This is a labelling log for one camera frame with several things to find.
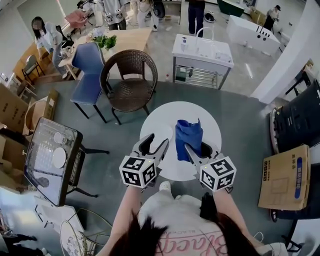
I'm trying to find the blue cloth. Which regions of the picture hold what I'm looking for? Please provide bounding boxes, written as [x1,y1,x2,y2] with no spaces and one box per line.
[174,118,204,163]

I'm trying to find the light wooden table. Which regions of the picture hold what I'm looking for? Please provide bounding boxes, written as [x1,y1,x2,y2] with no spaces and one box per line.
[58,27,153,81]

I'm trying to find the gold wire chair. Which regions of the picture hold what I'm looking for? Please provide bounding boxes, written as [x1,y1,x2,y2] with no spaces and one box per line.
[59,208,114,256]

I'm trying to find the cardboard box with blue label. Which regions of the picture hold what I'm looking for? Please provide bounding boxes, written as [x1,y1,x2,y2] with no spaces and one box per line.
[257,144,312,212]

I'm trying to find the blue padded chair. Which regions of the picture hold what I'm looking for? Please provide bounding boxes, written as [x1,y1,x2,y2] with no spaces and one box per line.
[70,42,109,124]

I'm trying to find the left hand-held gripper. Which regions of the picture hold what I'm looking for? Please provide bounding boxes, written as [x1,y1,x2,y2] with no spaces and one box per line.
[119,133,170,193]

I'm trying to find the black framed glass table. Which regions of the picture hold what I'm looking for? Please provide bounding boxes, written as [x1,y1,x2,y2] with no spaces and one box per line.
[23,117,110,208]

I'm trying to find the black plastic crate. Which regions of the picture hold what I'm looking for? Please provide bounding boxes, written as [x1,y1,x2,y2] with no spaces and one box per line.
[273,79,320,151]

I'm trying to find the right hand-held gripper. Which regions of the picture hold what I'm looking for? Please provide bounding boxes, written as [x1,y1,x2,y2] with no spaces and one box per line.
[184,141,237,193]

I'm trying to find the brown wicker chair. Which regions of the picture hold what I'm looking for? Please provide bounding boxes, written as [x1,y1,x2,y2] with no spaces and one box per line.
[99,49,159,126]

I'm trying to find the white sink unit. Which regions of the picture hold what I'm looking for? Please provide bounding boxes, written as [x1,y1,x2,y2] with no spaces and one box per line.
[171,33,235,91]

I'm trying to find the round wooden hoop stool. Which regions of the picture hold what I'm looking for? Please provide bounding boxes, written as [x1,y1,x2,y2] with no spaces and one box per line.
[24,99,49,137]

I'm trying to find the potted flower plant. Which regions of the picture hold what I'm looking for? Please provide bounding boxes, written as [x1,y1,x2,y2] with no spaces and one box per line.
[90,27,118,52]

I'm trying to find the pink chair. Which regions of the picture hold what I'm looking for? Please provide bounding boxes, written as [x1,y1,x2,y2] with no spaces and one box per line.
[64,9,89,35]

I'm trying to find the white shirt with pink print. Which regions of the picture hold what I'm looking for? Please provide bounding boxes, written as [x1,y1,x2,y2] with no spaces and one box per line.
[138,191,252,256]

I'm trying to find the silver kettle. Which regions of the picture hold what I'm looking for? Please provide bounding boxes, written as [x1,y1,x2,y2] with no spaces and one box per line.
[59,45,75,60]

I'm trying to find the white cabinet with black marks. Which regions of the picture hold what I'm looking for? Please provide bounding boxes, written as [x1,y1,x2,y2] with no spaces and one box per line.
[225,14,281,55]

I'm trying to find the flat brown cardboard box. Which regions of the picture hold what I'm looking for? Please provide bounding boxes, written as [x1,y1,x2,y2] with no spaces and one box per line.
[42,88,60,121]

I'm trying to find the grey chair with black frame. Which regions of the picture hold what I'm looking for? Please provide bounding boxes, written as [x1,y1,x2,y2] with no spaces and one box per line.
[21,54,46,81]

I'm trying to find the large brown cardboard box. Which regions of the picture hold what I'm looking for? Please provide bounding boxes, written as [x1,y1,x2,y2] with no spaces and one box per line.
[0,83,30,129]

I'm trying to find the white curved faucet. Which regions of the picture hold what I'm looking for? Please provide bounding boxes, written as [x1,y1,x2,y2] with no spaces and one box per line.
[195,26,216,48]

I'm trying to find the white round table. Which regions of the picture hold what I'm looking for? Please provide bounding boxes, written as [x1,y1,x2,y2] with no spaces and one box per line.
[139,100,223,182]

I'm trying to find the person's left forearm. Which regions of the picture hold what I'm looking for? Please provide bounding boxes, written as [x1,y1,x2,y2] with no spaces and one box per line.
[96,186,144,256]

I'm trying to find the person's right forearm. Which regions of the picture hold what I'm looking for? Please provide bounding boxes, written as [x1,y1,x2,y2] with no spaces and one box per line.
[211,189,254,250]

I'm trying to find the large white dish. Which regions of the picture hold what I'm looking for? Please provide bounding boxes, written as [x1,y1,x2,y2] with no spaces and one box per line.
[52,147,67,169]

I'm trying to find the person's white shoe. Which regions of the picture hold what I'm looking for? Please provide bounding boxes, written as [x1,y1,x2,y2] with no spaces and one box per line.
[159,180,172,193]

